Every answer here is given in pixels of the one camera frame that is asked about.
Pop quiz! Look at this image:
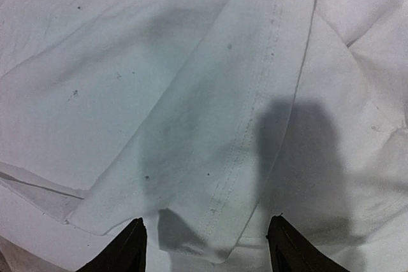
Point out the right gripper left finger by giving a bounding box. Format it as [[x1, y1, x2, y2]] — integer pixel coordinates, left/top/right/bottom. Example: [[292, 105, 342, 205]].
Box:
[[77, 218, 147, 272]]

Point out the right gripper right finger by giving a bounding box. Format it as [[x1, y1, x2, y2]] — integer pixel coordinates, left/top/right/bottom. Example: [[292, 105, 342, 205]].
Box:
[[266, 215, 347, 272]]

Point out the white t-shirt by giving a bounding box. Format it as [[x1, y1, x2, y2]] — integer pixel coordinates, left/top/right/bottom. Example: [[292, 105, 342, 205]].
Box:
[[1, 0, 407, 271]]

